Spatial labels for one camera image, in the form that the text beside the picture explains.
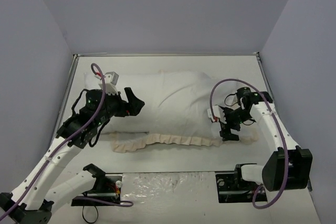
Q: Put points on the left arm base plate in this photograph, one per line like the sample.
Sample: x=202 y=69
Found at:
x=108 y=189

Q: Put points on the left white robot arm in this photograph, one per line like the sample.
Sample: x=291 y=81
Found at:
x=35 y=200

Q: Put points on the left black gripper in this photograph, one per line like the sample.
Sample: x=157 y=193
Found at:
x=125 y=106

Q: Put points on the white pillowcase with cream ruffle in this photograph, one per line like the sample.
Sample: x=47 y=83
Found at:
x=175 y=111

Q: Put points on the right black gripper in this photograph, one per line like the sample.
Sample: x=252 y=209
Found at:
x=226 y=123

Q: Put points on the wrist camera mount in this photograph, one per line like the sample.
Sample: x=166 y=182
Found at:
x=110 y=79
x=217 y=118

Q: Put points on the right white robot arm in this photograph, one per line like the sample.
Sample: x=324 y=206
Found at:
x=288 y=162

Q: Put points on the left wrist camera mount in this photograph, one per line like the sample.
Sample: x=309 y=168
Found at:
x=110 y=79

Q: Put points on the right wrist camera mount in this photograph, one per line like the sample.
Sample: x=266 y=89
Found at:
x=217 y=118

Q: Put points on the white pillow insert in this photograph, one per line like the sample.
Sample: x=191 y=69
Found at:
x=126 y=98

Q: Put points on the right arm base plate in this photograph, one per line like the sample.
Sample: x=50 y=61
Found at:
x=229 y=192

